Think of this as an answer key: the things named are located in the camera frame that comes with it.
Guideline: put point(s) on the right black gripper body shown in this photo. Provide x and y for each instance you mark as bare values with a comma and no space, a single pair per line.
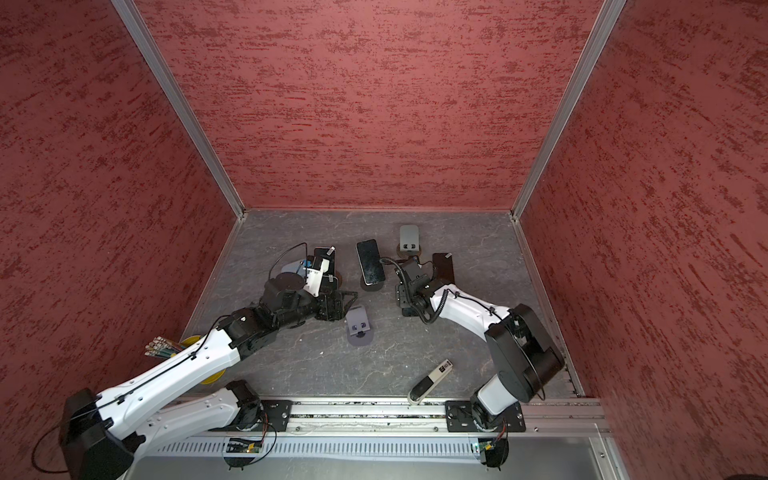
405,296

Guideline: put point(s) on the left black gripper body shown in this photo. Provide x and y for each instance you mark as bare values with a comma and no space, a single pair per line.
311,306

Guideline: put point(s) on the phone with white sticker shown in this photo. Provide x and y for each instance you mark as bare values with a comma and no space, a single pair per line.
444,267

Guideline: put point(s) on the grey round stand front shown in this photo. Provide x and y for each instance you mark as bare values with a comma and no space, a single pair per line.
358,327

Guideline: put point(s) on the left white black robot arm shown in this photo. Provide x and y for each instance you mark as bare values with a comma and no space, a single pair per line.
102,434

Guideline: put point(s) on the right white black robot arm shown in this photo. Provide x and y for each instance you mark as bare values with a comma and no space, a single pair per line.
524,355

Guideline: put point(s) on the light blue flat stand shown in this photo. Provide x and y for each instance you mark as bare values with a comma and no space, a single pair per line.
298,267

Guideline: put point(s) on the silver black remote device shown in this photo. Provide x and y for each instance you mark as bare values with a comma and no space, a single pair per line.
428,383

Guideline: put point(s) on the yellow cup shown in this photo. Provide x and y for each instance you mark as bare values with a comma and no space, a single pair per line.
187,343

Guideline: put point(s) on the bundle of coloured pens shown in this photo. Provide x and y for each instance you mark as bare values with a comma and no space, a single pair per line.
163,348

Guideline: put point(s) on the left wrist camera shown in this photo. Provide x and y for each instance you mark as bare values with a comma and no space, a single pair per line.
315,270

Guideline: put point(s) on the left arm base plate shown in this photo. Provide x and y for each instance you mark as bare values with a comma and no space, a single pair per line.
273,414

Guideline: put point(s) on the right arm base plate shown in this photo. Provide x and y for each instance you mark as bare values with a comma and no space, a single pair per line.
459,416

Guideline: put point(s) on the aluminium front rail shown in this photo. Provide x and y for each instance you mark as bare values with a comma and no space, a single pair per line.
362,416

